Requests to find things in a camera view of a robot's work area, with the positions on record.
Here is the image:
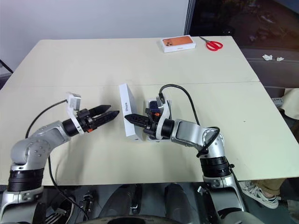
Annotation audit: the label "white phone box lid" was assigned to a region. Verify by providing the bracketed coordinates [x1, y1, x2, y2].
[118, 83, 142, 142]

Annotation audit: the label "grey partition post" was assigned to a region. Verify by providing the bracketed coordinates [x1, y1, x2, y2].
[184, 0, 196, 36]

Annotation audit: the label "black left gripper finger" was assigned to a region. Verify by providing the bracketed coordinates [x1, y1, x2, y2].
[94, 110, 121, 127]
[89, 105, 112, 117]

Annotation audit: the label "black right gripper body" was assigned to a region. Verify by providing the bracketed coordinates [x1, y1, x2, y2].
[142, 107, 161, 138]

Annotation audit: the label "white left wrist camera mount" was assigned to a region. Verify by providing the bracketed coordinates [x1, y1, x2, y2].
[65, 92, 85, 136]

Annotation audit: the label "white and green sneaker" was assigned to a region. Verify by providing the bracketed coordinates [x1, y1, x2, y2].
[240, 181, 280, 210]

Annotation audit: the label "black upright bar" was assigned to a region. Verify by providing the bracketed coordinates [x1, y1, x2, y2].
[130, 183, 143, 209]

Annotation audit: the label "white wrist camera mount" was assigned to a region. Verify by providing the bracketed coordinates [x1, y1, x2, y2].
[65, 92, 85, 136]
[156, 95, 172, 140]

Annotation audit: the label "red-handled scissors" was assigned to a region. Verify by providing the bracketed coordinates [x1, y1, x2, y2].
[199, 36, 224, 51]

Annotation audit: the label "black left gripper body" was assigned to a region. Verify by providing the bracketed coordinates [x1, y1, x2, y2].
[76, 108, 98, 134]

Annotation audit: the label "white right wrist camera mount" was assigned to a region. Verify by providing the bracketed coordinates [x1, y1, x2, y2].
[156, 95, 172, 140]

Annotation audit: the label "beige trouser leg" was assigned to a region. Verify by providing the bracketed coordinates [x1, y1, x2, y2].
[253, 178, 287, 197]

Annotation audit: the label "black curved rim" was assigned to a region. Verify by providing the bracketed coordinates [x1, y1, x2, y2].
[88, 213, 180, 224]

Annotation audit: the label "grey power strip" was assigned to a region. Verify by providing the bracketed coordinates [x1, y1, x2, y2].
[271, 97, 285, 107]

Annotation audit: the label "beige cloth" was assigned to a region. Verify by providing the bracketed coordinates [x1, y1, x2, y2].
[279, 88, 299, 117]

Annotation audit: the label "white phone box base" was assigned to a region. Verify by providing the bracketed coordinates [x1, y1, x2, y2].
[146, 98, 174, 142]

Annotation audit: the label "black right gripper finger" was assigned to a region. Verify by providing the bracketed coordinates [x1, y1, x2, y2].
[124, 113, 150, 129]

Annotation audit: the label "white box with orange phone print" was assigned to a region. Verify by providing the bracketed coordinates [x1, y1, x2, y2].
[161, 35, 197, 54]

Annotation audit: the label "black metal stand leg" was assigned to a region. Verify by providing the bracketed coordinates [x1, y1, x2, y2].
[0, 59, 14, 76]

